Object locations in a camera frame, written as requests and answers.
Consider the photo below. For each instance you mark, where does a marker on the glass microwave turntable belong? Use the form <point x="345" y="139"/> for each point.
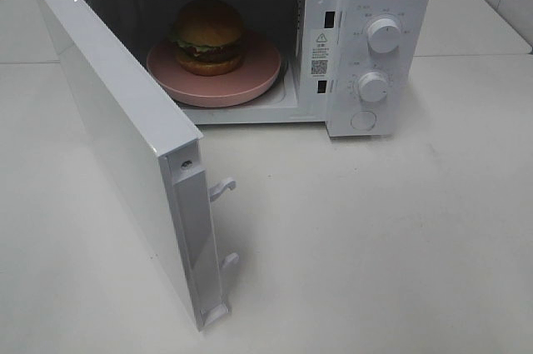
<point x="283" y="69"/>

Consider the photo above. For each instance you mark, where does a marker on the round white door button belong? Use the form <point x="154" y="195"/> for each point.
<point x="363" y="120"/>

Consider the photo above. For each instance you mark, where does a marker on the white lower timer knob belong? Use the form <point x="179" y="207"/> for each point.
<point x="372" y="86"/>

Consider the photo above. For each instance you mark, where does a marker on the burger with lettuce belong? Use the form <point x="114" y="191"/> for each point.
<point x="208" y="37"/>

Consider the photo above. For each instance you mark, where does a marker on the white upper power knob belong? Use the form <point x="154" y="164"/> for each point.
<point x="383" y="34"/>

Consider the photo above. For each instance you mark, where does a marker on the pink round plate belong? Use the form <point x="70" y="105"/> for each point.
<point x="256" y="73"/>

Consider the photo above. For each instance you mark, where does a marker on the white microwave door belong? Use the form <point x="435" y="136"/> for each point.
<point x="150" y="148"/>

